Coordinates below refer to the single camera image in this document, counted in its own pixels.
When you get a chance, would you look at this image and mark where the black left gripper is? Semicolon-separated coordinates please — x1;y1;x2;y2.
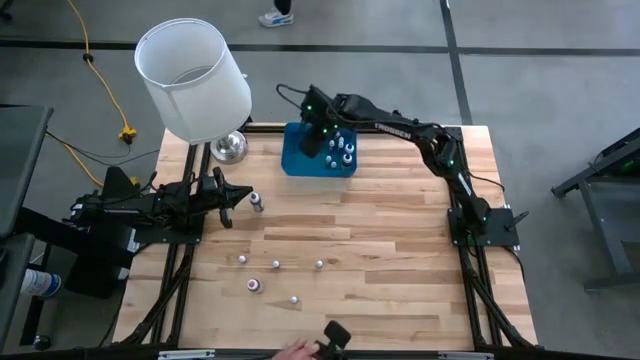
197;167;253;230

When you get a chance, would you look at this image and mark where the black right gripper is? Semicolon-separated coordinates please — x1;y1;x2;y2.
298;102;346;159

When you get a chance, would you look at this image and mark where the blue plastic bin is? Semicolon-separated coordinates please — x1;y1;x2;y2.
280;122;359;179

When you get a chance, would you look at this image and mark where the silver lamp white shade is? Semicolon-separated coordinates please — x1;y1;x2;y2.
133;18;254;165

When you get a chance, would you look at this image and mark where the person's shoe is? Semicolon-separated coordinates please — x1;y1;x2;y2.
257;5;295;29

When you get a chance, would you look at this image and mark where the black control box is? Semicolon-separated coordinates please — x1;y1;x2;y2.
62;232;139;301

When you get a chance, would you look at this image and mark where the person's hand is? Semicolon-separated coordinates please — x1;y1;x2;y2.
271;338;321;360

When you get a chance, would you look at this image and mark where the white cylindrical container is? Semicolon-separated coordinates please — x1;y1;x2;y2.
20;268;63;299

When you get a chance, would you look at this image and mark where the grey side desk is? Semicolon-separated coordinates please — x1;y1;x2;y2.
0;103;55;354

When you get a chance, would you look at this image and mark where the grey metal stand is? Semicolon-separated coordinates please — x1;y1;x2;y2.
551;127;640;291

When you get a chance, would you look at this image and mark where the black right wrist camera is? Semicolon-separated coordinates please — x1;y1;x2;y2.
301;84;329;109

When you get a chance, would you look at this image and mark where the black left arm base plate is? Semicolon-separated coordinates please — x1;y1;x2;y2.
130;219;207;246

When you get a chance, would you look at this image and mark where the yellow extension cord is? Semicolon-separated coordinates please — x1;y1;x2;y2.
64;0;141;189

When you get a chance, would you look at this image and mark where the silver aluminium bracket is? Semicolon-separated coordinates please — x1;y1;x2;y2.
157;349;216;360
437;351;495;360

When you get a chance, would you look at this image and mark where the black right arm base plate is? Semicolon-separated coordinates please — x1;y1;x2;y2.
447;207;521;249

